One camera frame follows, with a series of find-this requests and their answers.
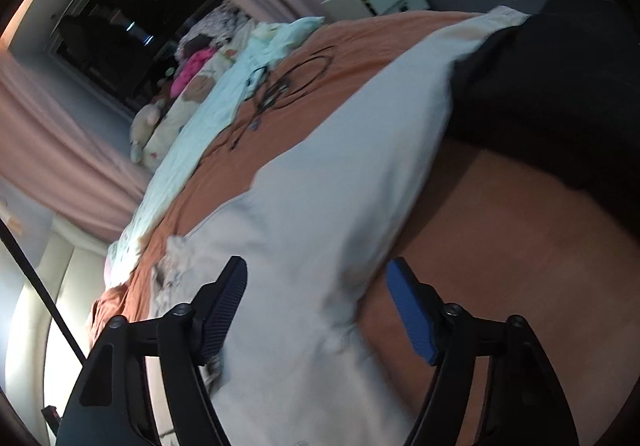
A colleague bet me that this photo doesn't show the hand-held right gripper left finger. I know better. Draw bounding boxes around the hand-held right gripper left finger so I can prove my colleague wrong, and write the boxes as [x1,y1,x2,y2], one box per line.
[56,255,248,446]

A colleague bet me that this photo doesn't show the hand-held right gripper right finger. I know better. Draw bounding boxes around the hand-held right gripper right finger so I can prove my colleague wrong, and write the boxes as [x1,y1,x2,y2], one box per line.
[386,257,581,446]

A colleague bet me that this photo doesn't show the white pillow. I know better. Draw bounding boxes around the white pillow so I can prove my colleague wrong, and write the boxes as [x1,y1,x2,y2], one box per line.
[150,5,532,446]

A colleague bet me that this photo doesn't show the orange fleece blanket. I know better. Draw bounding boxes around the orange fleece blanket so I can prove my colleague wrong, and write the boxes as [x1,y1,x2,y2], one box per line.
[85,9,632,446]

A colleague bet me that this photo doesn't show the light patterned bed sheet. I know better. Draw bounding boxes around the light patterned bed sheet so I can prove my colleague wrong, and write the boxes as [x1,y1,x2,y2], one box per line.
[107,16,326,287]

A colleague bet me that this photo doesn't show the white plush toy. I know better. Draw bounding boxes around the white plush toy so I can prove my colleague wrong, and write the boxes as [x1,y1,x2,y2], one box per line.
[129,101,166,163]

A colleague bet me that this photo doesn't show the bear print pillow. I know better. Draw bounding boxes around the bear print pillow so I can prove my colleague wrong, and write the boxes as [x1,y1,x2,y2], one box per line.
[142,49,238,172]

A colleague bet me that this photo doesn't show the pink plush toy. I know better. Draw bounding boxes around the pink plush toy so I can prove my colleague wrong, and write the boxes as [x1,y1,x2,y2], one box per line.
[170,46,213,97]

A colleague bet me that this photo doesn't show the dark cloth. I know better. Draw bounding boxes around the dark cloth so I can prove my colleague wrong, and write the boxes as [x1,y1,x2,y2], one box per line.
[447,0,640,192]

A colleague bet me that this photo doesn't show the floral patterned cloth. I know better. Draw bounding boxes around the floral patterned cloth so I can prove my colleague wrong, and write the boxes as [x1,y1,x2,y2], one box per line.
[187,1,253,52]

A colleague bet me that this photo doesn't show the dark window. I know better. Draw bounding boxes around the dark window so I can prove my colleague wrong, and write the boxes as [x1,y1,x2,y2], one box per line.
[50,0,226,112]

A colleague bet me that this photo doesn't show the black strap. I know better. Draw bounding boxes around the black strap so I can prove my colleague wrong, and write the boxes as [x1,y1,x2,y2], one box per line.
[0,219,88,367]

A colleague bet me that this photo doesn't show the cream padded bed frame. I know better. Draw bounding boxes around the cream padded bed frame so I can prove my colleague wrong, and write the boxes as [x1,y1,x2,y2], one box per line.
[0,216,151,446]

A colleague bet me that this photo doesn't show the black cable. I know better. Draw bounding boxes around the black cable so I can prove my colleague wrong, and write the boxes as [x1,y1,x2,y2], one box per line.
[227,45,337,152]

